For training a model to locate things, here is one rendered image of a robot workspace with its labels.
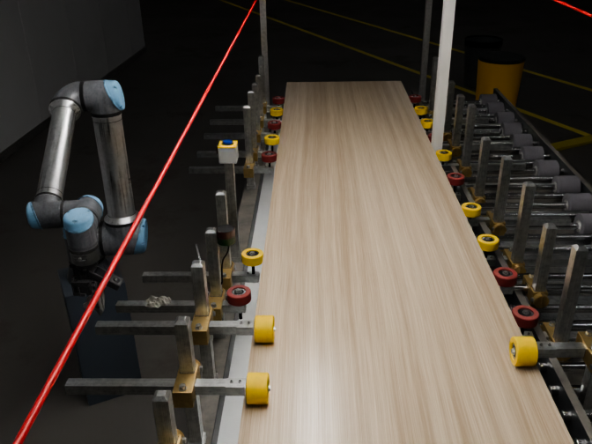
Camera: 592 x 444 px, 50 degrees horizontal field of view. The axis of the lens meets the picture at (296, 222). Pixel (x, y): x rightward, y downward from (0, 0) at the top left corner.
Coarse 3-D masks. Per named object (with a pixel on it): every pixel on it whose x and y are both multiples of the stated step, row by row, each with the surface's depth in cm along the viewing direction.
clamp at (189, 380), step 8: (200, 368) 168; (184, 376) 162; (192, 376) 162; (200, 376) 169; (176, 384) 160; (192, 384) 160; (176, 392) 157; (184, 392) 157; (192, 392) 158; (176, 400) 158; (184, 400) 158; (192, 400) 158
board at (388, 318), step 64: (320, 128) 355; (384, 128) 353; (320, 192) 278; (384, 192) 277; (448, 192) 276; (320, 256) 228; (384, 256) 228; (448, 256) 227; (320, 320) 194; (384, 320) 194; (448, 320) 193; (512, 320) 193; (320, 384) 169; (384, 384) 168; (448, 384) 168; (512, 384) 168
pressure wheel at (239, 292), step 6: (234, 288) 210; (240, 288) 210; (246, 288) 210; (228, 294) 207; (234, 294) 207; (240, 294) 207; (246, 294) 206; (228, 300) 207; (234, 300) 206; (240, 300) 205; (246, 300) 206; (240, 306) 207; (240, 318) 213
